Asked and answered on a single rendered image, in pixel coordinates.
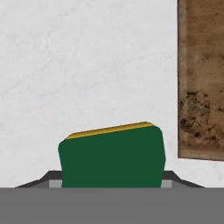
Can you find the brown wooden cutting board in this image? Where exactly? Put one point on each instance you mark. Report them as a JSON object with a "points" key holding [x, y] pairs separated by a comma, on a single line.
{"points": [[201, 78]]}

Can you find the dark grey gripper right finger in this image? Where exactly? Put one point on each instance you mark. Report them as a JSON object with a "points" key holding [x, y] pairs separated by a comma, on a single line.
{"points": [[172, 180]]}

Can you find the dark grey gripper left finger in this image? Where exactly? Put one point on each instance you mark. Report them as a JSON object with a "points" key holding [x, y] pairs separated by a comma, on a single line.
{"points": [[48, 179]]}

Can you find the green and yellow sponge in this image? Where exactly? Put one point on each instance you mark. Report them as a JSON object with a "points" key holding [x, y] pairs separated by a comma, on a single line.
{"points": [[113, 157]]}

